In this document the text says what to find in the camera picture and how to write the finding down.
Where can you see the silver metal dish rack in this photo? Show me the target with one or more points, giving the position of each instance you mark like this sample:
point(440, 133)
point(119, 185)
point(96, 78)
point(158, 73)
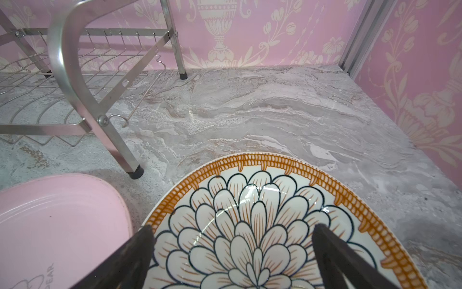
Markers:
point(70, 75)

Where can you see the aluminium corner post right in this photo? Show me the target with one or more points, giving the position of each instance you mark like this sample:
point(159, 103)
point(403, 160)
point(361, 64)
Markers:
point(371, 20)

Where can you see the white floral plate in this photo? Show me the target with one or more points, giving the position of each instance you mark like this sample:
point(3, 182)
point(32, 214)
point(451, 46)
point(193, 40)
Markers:
point(246, 221)

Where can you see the pink plate with bear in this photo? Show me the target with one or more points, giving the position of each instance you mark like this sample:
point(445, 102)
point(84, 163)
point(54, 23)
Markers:
point(56, 230)

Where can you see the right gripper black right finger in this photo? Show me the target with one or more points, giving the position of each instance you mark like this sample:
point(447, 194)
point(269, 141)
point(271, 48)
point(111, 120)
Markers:
point(338, 263)

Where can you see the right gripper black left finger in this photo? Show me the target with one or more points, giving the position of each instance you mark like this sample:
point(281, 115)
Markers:
point(126, 268)

